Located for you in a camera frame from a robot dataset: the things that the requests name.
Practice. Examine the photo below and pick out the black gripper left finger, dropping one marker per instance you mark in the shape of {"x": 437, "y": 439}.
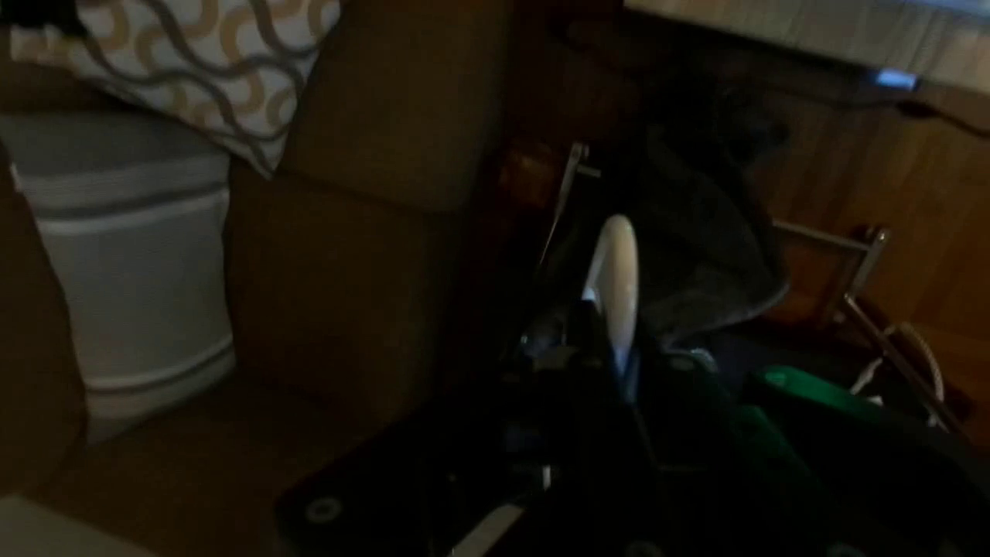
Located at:
{"x": 557, "y": 442}

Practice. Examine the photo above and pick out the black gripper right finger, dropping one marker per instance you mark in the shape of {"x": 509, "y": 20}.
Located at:
{"x": 713, "y": 466}

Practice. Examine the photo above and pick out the white plate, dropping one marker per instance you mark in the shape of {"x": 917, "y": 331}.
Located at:
{"x": 620, "y": 290}

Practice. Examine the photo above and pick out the green plastic object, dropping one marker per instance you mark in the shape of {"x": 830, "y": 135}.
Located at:
{"x": 814, "y": 387}

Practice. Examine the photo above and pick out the dark grey cloth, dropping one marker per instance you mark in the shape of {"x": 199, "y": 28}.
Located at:
{"x": 713, "y": 226}

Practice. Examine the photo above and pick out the thin metal bar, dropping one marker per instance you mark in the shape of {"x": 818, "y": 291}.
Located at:
{"x": 565, "y": 201}

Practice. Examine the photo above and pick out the brown cardboard box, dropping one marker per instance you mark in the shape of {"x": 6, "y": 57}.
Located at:
{"x": 372, "y": 205}

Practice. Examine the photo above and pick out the small blue lit device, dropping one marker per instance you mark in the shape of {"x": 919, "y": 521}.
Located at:
{"x": 896, "y": 78}

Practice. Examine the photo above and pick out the white plastic waste bin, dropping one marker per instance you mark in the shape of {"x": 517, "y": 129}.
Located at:
{"x": 126, "y": 258}

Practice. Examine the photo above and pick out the patterned white cloth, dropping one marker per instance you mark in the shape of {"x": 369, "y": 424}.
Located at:
{"x": 197, "y": 62}

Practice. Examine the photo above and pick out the metal rack base frame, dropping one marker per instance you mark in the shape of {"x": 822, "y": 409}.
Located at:
{"x": 846, "y": 251}

